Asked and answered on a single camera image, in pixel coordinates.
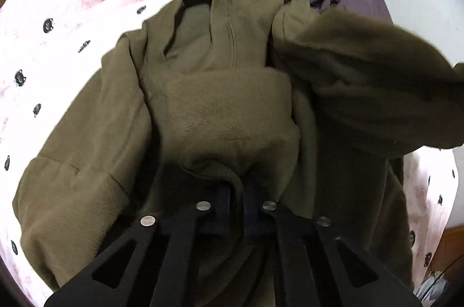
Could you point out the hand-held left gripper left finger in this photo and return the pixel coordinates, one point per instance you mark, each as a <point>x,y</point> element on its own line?
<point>217,209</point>

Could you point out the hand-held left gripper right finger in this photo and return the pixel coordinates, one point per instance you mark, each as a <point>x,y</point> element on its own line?
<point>253,216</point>

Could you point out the olive green sweater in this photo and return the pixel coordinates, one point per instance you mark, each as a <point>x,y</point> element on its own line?
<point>224,104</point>

